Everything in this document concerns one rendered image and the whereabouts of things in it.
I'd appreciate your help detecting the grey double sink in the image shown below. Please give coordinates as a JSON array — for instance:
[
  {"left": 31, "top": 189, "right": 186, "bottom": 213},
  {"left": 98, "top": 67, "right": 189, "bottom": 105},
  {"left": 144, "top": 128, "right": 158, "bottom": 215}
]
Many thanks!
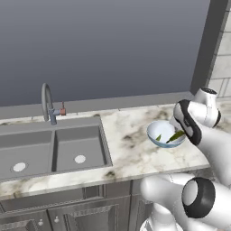
[{"left": 0, "top": 115, "right": 114, "bottom": 182}]

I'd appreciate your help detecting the white bowl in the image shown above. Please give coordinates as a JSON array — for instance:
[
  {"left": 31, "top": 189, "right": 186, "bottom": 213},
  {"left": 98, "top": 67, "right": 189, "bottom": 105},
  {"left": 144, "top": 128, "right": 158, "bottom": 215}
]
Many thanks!
[{"left": 146, "top": 120, "right": 187, "bottom": 149}]

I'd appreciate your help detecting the green banana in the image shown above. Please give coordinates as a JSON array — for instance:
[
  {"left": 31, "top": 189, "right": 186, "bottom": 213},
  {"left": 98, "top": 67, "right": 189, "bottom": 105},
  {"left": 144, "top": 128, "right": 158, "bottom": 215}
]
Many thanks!
[{"left": 165, "top": 129, "right": 186, "bottom": 144}]

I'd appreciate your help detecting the grey curved tap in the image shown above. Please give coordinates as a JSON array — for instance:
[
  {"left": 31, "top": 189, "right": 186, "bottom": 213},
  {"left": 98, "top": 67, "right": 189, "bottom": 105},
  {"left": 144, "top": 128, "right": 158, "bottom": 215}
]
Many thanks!
[{"left": 41, "top": 82, "right": 68, "bottom": 126}]

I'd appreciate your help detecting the grey cupboard door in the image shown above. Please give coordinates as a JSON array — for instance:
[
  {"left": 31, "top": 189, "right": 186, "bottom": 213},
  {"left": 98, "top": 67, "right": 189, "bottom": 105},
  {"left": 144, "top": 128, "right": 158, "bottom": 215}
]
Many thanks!
[
  {"left": 129, "top": 179, "right": 157, "bottom": 231},
  {"left": 47, "top": 195, "right": 133, "bottom": 231},
  {"left": 0, "top": 209, "right": 52, "bottom": 231}
]

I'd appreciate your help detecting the grey false drawer front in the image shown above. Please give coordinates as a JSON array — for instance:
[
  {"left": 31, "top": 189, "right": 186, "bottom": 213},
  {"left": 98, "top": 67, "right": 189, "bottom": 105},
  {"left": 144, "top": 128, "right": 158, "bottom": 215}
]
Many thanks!
[{"left": 0, "top": 184, "right": 106, "bottom": 213}]

